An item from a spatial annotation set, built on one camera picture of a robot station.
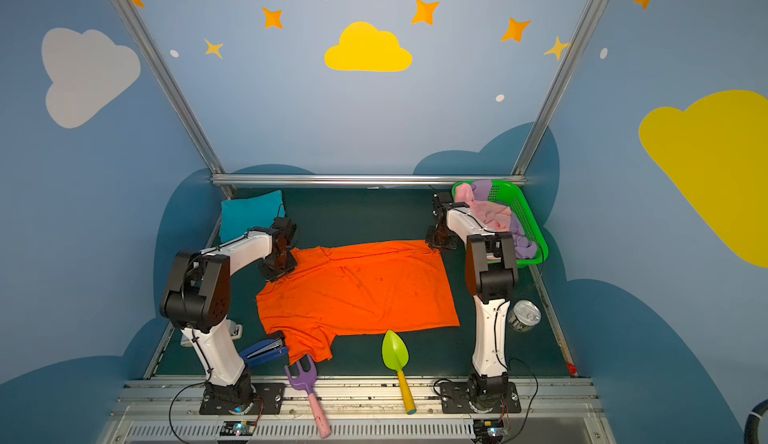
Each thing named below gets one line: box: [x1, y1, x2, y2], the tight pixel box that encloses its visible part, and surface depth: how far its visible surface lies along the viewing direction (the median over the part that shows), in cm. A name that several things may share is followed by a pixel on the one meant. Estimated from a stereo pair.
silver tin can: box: [508, 300, 542, 331], surface depth 85 cm
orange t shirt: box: [256, 240, 460, 364], surface depth 95 cm
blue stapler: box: [239, 337, 288, 367], surface depth 82 cm
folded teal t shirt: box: [219, 190, 285, 243], surface depth 117 cm
